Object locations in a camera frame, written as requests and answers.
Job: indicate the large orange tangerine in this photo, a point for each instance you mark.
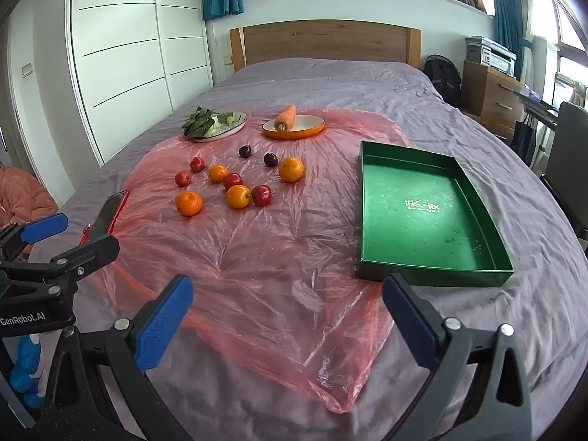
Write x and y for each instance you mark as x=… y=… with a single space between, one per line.
x=291 y=169

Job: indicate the pink plastic sheet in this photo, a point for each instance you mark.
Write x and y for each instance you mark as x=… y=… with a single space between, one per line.
x=257 y=285

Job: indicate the patterned plate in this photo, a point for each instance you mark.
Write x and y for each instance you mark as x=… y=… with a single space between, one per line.
x=232 y=127

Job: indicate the orange rimmed dish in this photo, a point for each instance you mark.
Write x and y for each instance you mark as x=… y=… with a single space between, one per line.
x=308 y=126

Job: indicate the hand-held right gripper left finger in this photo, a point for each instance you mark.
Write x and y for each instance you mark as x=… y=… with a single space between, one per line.
x=163 y=321

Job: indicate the blue white cloth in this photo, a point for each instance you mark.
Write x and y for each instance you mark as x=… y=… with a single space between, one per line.
x=27 y=367

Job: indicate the carrot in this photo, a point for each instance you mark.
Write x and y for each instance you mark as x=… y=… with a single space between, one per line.
x=285 y=118

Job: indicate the desk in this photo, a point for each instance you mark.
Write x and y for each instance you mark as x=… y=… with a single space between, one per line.
x=537 y=103

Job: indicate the white wardrobe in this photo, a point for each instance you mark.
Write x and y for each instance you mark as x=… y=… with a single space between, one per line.
x=119 y=55

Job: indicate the wooden dresser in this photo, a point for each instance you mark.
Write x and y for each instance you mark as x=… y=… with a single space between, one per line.
x=491 y=96

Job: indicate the wooden headboard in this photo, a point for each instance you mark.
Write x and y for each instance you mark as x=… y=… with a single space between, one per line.
x=321 y=41

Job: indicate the bed with purple sheet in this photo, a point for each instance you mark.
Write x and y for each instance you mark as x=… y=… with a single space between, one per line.
x=344 y=87

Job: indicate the smartphone in red case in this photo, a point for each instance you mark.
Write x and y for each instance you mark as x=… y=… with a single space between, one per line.
x=108 y=216

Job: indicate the pink quilted blanket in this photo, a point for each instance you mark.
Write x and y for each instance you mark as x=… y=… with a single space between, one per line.
x=23 y=197

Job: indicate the green tray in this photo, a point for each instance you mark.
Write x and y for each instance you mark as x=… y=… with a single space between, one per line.
x=413 y=220

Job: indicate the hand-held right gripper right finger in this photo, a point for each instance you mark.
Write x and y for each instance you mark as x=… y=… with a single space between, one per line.
x=409 y=317

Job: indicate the dark blue bag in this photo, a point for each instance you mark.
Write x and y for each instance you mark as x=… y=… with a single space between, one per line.
x=523 y=140

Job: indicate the dark purple plum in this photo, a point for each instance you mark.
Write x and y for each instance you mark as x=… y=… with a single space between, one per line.
x=270 y=159
x=245 y=150

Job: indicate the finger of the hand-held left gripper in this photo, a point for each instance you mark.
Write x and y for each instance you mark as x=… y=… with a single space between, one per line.
x=46 y=228
x=92 y=250

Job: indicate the small red apple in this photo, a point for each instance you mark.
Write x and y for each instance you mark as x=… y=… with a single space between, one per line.
x=233 y=181
x=262 y=194
x=183 y=178
x=197 y=164

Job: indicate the green bok choy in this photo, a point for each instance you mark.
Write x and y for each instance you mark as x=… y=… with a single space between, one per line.
x=197 y=121

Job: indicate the light switch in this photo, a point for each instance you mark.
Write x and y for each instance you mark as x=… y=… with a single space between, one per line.
x=28 y=69

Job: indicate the black backpack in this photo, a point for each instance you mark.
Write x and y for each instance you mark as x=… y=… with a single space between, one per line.
x=443 y=80

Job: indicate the white printer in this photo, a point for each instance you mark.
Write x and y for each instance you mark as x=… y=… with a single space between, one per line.
x=491 y=55

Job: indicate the window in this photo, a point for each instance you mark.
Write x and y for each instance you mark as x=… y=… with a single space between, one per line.
x=567 y=32

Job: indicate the grey office chair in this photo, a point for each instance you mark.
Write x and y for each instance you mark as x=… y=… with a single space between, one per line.
x=567 y=156

